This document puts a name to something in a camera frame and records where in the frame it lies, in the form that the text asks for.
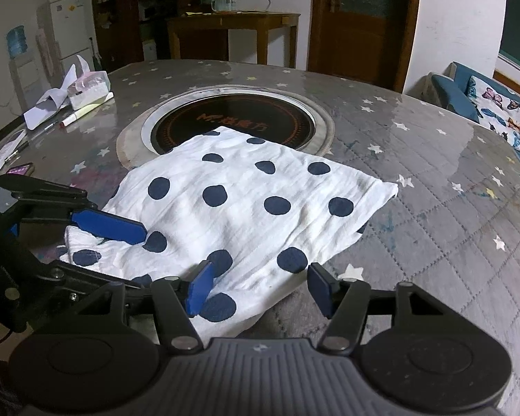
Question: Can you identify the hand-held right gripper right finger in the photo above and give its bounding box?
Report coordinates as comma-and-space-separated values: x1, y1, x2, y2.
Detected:
307, 262, 443, 353

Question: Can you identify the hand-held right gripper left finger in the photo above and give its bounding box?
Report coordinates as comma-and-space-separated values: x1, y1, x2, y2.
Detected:
71, 260, 217, 353

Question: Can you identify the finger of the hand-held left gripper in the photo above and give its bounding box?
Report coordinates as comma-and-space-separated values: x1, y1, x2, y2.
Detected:
0, 174, 148, 245
30, 262, 154, 313

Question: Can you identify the white navy polka dot cloth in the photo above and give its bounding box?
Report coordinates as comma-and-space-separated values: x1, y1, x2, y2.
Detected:
61, 125, 400, 339

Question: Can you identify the yellow marker pen red cap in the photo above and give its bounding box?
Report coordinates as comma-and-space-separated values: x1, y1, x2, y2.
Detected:
59, 102, 101, 129

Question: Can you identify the black pen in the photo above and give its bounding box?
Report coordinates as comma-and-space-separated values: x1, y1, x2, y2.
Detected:
9, 120, 63, 157

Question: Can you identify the white folded paper strip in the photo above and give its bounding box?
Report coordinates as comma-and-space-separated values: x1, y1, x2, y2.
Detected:
0, 129, 27, 173

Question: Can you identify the white crumpled paper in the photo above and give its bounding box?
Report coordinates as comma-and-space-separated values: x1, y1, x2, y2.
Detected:
23, 53, 93, 131

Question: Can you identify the round black induction cooktop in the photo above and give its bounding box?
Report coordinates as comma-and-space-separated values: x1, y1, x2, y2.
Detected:
141, 91, 335, 170

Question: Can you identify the white water dispenser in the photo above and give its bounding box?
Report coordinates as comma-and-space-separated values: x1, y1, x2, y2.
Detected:
9, 54, 42, 111

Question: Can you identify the white refrigerator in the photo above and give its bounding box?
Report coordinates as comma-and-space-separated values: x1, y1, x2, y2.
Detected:
47, 0, 93, 75

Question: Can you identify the dark wooden cabinet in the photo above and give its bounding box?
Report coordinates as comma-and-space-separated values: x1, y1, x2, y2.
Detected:
89, 0, 229, 73

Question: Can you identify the blue sofa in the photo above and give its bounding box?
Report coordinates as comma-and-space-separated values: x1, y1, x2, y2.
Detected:
430, 62, 520, 166

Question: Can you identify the wooden side table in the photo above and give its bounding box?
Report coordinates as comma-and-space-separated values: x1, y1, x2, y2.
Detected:
166, 10, 302, 70

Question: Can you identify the butterfly print pillow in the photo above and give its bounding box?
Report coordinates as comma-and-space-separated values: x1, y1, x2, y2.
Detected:
465, 75, 520, 157

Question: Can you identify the brown wooden door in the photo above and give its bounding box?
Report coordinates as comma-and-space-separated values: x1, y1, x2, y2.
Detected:
307, 0, 422, 93

